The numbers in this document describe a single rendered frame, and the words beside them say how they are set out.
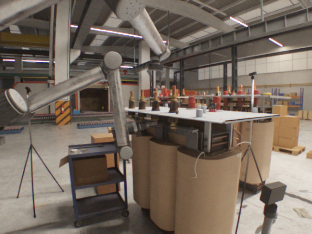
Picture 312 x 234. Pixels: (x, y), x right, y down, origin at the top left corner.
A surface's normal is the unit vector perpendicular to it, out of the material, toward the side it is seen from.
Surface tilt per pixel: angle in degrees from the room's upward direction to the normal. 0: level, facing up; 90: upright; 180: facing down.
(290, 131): 90
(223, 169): 90
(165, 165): 90
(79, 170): 90
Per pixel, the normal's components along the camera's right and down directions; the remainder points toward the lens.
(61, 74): 0.52, 0.08
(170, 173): -0.18, 0.09
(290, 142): -0.85, 0.05
